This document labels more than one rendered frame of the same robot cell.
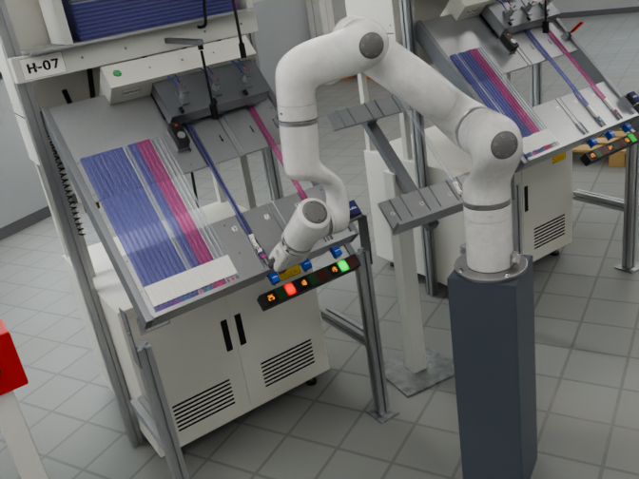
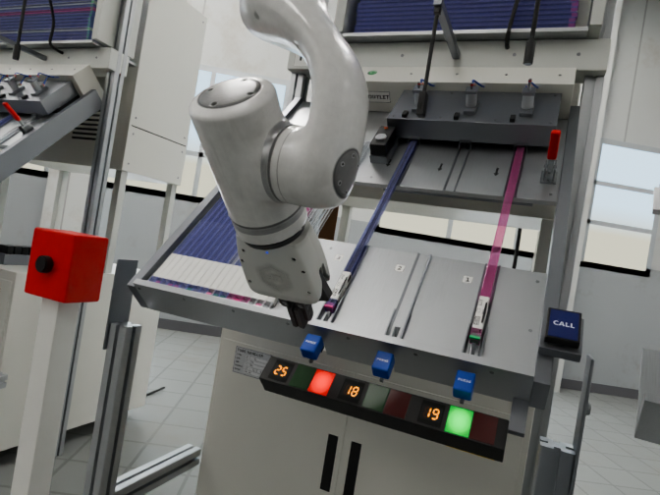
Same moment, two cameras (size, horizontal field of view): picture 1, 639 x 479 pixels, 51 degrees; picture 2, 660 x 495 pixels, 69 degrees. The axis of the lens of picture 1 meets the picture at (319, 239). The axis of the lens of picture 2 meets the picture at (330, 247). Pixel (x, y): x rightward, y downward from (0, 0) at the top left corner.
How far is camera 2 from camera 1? 1.55 m
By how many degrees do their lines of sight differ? 57
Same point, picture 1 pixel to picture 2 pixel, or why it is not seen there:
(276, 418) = not seen: outside the picture
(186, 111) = (410, 118)
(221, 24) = (544, 49)
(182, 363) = (258, 450)
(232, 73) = (516, 100)
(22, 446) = (38, 370)
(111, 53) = (384, 58)
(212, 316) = (322, 415)
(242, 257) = not seen: hidden behind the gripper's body
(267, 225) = (387, 278)
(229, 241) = not seen: hidden behind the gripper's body
